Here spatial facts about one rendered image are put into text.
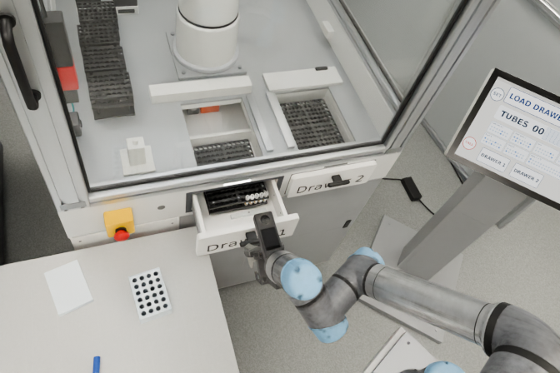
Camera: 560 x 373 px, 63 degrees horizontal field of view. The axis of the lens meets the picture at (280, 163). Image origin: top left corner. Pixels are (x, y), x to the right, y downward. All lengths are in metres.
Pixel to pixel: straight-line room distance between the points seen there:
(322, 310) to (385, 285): 0.14
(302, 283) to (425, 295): 0.23
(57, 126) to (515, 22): 2.10
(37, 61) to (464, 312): 0.85
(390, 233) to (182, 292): 1.38
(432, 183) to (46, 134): 2.21
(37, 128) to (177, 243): 0.58
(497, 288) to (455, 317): 1.77
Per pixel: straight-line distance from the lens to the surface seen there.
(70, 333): 1.36
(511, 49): 2.57
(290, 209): 1.58
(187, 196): 1.32
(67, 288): 1.38
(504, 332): 0.85
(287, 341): 2.15
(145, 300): 1.32
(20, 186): 2.52
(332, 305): 0.99
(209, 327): 1.33
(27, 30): 0.85
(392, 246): 2.43
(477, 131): 1.58
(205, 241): 1.26
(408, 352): 1.43
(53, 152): 1.08
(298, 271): 0.92
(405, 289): 0.96
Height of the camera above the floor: 2.04
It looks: 53 degrees down
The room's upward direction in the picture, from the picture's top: 17 degrees clockwise
